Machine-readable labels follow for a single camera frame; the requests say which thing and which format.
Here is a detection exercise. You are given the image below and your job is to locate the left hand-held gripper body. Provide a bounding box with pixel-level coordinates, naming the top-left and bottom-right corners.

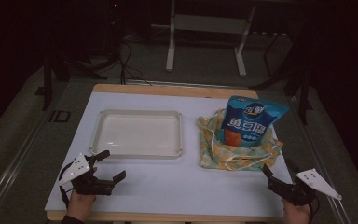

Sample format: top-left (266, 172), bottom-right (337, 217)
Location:
top-left (58, 153), bottom-right (116, 197)

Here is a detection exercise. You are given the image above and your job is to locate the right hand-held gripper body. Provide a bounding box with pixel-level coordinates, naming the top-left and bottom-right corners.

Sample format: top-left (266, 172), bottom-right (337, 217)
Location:
top-left (267, 168), bottom-right (343, 207)

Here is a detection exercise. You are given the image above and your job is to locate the green patterned drawstring bag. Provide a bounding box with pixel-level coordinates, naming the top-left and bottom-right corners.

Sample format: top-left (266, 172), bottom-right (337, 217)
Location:
top-left (197, 107), bottom-right (284, 172)

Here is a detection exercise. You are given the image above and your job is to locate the white plastic tray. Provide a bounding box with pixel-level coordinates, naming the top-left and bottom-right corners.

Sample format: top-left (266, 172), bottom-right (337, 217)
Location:
top-left (89, 108), bottom-right (184, 160)

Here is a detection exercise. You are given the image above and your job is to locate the blue snack bag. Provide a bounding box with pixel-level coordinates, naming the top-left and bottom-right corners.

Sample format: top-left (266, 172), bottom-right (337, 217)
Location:
top-left (215, 95), bottom-right (290, 148)

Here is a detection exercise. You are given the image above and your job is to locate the person's left hand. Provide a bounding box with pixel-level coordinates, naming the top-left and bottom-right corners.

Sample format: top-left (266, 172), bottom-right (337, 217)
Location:
top-left (66, 167), bottom-right (98, 223)

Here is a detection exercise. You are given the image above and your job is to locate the person's right hand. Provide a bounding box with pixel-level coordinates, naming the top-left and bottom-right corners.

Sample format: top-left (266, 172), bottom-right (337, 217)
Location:
top-left (282, 197), bottom-right (312, 224)

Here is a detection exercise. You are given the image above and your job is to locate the black stand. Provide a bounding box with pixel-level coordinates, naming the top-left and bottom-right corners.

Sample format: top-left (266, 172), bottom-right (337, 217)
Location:
top-left (34, 46), bottom-right (108, 112)

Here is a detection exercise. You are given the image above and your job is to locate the white metal stand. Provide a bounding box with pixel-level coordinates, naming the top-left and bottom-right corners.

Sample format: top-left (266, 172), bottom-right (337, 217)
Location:
top-left (165, 0), bottom-right (257, 77)

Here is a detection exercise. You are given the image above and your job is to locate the black cable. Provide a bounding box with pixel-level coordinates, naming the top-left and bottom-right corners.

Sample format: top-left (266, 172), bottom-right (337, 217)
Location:
top-left (117, 18), bottom-right (153, 87)
top-left (58, 162), bottom-right (76, 209)
top-left (307, 194), bottom-right (321, 222)

